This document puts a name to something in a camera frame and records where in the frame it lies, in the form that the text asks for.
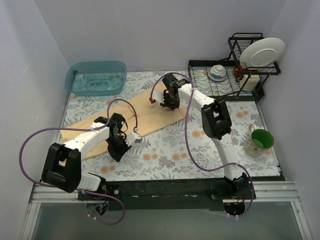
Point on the floral table mat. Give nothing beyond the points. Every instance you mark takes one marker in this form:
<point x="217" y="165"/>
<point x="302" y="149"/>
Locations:
<point x="163" y="154"/>

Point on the black base bar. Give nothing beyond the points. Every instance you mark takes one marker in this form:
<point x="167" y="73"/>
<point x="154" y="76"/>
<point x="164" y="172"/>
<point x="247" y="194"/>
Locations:
<point x="201" y="193"/>

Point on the aluminium frame rail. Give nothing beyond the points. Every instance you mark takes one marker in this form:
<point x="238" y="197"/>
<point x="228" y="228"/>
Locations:
<point x="266" y="191"/>

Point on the cream ceramic cup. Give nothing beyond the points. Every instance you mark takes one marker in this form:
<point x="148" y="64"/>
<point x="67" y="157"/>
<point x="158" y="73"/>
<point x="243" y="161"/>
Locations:
<point x="251" y="83"/>

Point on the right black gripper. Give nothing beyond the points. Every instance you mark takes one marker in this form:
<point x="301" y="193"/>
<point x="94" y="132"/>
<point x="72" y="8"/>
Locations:
<point x="170" y="100"/>

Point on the teal plastic basin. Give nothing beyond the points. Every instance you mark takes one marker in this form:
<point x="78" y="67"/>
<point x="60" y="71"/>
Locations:
<point x="96" y="78"/>

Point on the white ceramic plate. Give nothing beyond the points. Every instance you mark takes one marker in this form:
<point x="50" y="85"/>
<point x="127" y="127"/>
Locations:
<point x="262" y="53"/>

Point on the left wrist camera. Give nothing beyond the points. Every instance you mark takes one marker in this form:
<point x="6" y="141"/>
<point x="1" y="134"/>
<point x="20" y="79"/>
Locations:
<point x="133" y="137"/>

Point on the green cup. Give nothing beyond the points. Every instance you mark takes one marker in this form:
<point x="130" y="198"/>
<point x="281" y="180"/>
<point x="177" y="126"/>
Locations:
<point x="258" y="141"/>

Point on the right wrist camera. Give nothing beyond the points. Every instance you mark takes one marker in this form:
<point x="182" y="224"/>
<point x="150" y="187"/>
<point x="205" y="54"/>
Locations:
<point x="157" y="96"/>

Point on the red mug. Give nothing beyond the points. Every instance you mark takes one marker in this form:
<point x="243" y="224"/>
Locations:
<point x="239" y="72"/>

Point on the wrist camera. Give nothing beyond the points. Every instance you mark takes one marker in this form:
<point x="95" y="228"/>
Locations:
<point x="133" y="137"/>
<point x="157" y="96"/>

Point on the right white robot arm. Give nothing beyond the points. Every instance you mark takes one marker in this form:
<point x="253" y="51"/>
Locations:
<point x="216" y="124"/>

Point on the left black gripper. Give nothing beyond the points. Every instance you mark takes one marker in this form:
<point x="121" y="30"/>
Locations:
<point x="118" y="144"/>

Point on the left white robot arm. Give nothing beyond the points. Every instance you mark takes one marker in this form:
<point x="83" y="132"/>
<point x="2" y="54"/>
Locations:
<point x="63" y="165"/>

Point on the blue patterned white bowl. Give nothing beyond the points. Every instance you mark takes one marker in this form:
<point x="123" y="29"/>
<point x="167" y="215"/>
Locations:
<point x="217" y="73"/>

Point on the black wire dish rack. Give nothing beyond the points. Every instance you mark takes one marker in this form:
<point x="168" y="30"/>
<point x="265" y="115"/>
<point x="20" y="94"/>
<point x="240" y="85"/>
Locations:
<point x="229" y="89"/>

